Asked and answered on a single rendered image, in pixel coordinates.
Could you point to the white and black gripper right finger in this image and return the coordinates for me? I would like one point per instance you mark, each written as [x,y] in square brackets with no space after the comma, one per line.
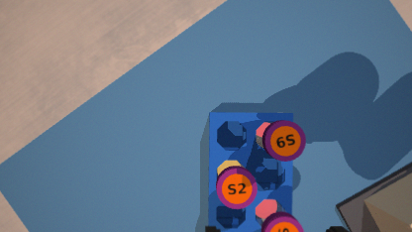
[337,229]

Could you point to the blue bench mat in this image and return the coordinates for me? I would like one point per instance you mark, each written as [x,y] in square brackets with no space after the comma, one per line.
[135,156]

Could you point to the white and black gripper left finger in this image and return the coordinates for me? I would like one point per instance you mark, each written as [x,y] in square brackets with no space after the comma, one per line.
[211,229]

